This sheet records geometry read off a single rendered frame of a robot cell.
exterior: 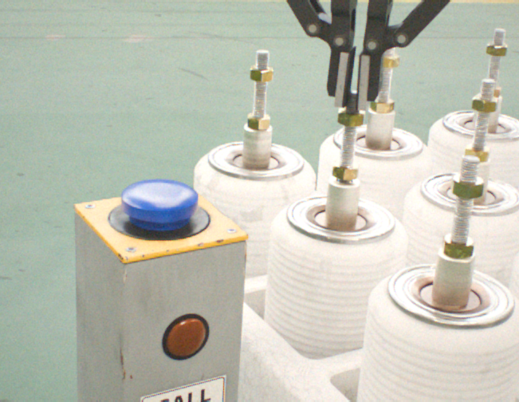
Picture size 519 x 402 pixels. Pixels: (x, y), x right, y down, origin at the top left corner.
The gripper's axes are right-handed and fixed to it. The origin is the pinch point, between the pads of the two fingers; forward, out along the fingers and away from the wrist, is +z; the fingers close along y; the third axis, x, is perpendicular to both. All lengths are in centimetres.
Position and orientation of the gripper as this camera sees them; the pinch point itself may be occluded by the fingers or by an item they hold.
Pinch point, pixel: (355, 77)
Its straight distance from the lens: 65.8
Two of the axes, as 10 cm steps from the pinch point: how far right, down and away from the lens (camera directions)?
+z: -0.6, 9.2, 4.0
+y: 9.7, 1.5, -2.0
